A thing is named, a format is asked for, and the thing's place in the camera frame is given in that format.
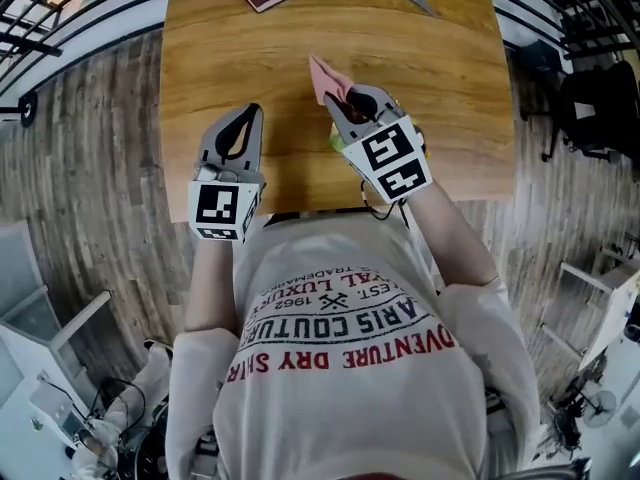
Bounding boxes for grey standing fan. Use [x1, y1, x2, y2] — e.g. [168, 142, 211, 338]
[579, 389, 619, 430]

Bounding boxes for white frame rack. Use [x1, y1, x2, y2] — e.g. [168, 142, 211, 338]
[540, 260, 640, 372]

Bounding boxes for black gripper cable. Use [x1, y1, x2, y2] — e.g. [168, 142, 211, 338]
[358, 179, 412, 230]

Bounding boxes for white cabinet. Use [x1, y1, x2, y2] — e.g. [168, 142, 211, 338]
[0, 217, 112, 480]

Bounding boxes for white printed shirt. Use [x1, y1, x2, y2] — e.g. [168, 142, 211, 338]
[163, 211, 542, 480]

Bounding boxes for person's left forearm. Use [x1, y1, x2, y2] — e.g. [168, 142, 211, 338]
[183, 236, 242, 335]

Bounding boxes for black office chair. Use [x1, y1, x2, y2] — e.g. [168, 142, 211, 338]
[541, 60, 640, 184]

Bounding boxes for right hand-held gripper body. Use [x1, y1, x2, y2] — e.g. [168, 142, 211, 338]
[341, 106, 434, 205]

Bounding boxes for person's right forearm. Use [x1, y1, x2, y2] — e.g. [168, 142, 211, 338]
[405, 181, 497, 289]

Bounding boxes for black metal railing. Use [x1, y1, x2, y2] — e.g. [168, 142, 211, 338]
[0, 0, 175, 119]
[480, 0, 640, 62]

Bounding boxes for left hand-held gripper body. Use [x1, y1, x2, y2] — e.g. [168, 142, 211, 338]
[188, 159, 267, 245]

